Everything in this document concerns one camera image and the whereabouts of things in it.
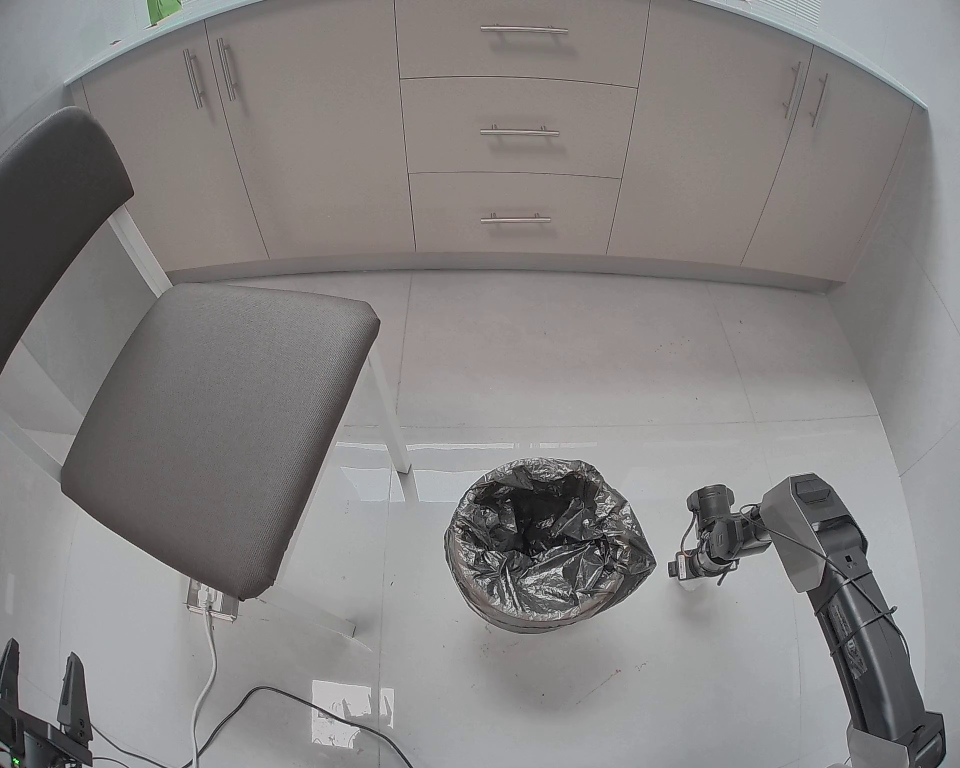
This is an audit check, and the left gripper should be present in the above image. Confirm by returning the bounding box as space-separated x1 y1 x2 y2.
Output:
0 637 95 768

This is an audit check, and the black cable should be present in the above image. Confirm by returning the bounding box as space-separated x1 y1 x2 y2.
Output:
196 684 412 768

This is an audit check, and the black plastic bag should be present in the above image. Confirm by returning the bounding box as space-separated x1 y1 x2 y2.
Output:
444 459 657 637

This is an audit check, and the white cable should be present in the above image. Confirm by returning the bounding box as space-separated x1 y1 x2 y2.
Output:
191 592 220 768

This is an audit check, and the white trash bin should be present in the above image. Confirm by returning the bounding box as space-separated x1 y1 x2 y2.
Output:
459 581 612 636

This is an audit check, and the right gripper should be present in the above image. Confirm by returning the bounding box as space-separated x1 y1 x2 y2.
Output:
667 551 729 585

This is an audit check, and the grey padded white-legged chair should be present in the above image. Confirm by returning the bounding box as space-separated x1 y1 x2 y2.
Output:
0 105 415 640

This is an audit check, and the beige cabinet with drawers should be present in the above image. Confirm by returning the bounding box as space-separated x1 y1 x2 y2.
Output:
63 0 931 294

